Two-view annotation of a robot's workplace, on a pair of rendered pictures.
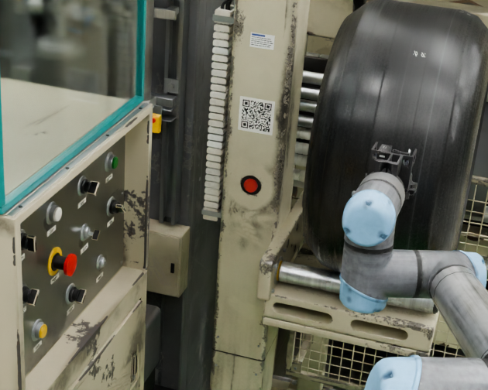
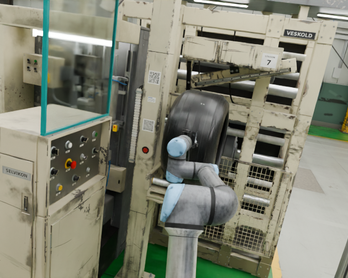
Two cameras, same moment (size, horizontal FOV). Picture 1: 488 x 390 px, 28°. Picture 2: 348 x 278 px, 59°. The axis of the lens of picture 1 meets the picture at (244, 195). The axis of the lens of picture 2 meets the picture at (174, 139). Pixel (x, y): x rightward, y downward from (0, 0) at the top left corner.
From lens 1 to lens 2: 0.31 m
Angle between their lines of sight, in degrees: 9
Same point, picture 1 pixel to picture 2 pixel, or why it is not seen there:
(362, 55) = (183, 103)
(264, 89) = (151, 116)
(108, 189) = (93, 144)
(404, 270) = (189, 167)
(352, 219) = (170, 146)
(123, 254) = (98, 170)
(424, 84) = (203, 113)
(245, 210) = (143, 159)
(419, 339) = not seen: hidden behind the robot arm
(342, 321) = not seen: hidden behind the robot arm
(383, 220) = (181, 146)
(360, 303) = (172, 178)
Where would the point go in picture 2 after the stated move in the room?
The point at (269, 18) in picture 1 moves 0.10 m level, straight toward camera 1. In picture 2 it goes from (154, 92) to (152, 94)
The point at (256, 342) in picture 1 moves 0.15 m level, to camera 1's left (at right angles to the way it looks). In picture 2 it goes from (144, 207) to (121, 204)
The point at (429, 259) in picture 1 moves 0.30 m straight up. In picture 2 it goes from (198, 165) to (210, 95)
